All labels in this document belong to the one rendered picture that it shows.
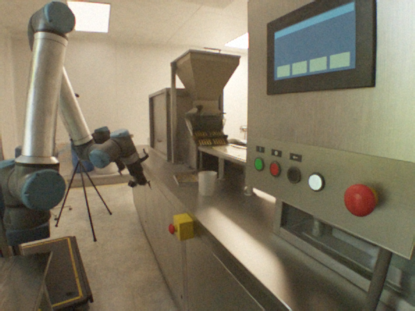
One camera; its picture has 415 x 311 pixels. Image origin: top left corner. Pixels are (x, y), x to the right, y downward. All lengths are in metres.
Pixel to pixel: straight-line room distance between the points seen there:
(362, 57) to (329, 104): 0.08
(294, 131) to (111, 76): 4.77
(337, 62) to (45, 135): 0.84
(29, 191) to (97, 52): 4.44
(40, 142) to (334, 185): 0.84
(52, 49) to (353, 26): 0.86
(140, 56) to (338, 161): 4.98
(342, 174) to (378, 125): 0.08
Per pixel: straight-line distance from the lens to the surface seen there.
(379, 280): 0.47
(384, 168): 0.32
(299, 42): 0.40
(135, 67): 5.12
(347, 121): 0.34
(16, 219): 1.10
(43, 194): 0.89
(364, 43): 0.34
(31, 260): 0.91
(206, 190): 0.99
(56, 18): 0.97
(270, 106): 0.44
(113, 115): 4.98
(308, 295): 0.53
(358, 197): 0.31
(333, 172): 0.36
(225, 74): 1.52
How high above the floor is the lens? 1.14
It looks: 10 degrees down
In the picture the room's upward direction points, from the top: straight up
